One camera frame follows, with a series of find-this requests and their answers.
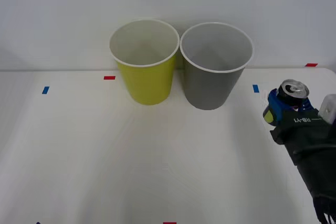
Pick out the black drink can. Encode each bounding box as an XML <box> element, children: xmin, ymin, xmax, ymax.
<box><xmin>262</xmin><ymin>78</ymin><xmax>310</xmax><ymax>127</ymax></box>

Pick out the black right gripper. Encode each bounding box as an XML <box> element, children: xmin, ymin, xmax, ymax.
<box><xmin>267</xmin><ymin>88</ymin><xmax>336</xmax><ymax>154</ymax></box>

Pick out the grey plastic bin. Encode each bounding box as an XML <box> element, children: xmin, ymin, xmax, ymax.
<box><xmin>180</xmin><ymin>22</ymin><xmax>254</xmax><ymax>111</ymax></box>

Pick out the yellow-green plastic bin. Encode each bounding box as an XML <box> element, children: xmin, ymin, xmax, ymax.
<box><xmin>109</xmin><ymin>19</ymin><xmax>181</xmax><ymax>106</ymax></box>

